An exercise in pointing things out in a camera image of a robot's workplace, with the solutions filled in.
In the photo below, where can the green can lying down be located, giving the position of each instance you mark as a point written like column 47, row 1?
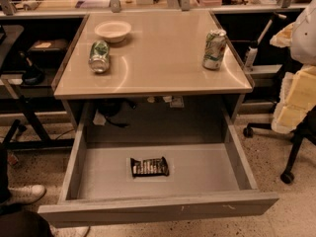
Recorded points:
column 99, row 58

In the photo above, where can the white sneaker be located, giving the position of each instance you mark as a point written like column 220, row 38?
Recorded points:
column 69, row 232
column 26, row 195

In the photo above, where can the black box on shelf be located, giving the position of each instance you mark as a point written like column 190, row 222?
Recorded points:
column 48, row 50

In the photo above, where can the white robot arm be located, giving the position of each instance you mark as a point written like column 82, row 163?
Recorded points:
column 300, row 37

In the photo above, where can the green white upright can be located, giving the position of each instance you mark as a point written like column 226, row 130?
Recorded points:
column 215, row 45

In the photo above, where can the black rxbar chocolate wrapper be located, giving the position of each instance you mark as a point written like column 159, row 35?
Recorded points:
column 149, row 167

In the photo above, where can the white bowl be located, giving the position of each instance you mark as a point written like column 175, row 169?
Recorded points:
column 113, row 31

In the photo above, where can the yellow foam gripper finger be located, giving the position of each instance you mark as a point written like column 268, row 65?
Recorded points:
column 297, row 98

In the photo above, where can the open grey drawer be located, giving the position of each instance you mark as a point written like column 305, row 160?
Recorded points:
column 209, row 175

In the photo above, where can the grey counter cabinet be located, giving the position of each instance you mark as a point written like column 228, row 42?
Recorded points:
column 160, row 57

